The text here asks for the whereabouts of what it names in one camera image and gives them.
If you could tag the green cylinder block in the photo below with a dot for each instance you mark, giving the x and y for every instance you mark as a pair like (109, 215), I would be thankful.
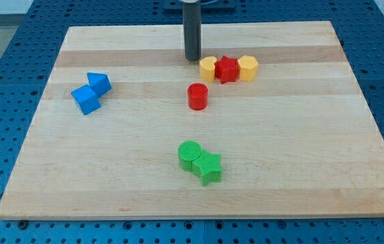
(188, 152)

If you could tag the wooden board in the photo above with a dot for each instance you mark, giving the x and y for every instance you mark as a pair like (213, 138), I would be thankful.
(298, 141)

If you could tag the blue cube block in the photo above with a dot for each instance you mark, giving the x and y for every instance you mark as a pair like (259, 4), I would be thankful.
(86, 99)

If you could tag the blue triangle block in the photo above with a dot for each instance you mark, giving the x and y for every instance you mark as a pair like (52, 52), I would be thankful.
(99, 82)

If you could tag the yellow heart block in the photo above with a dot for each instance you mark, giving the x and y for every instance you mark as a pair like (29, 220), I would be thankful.
(207, 68)

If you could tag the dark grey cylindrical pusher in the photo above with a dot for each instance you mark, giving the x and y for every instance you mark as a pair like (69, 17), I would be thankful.
(191, 13)

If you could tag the green star block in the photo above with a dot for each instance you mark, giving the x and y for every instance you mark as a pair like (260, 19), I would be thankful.
(207, 167)

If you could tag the red star block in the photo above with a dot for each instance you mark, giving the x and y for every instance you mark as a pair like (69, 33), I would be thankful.
(226, 69)

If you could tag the red cylinder block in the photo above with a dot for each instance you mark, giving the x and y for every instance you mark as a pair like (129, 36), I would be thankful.
(197, 96)

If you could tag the yellow hexagon block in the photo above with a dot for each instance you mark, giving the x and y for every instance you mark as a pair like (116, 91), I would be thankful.
(247, 68)

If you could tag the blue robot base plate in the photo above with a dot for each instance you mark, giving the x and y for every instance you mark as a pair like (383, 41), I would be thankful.
(176, 5)

